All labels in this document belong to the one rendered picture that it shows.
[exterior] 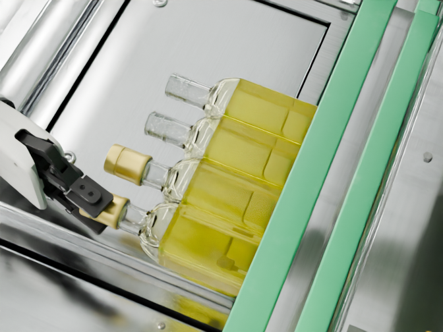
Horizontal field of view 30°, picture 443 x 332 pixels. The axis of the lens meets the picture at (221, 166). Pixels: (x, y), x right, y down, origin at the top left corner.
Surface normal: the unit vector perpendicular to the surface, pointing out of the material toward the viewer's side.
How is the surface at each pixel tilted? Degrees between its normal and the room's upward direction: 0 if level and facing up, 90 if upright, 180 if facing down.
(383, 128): 90
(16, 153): 87
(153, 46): 90
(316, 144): 90
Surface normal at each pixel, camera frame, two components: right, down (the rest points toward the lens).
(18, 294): 0.06, -0.48
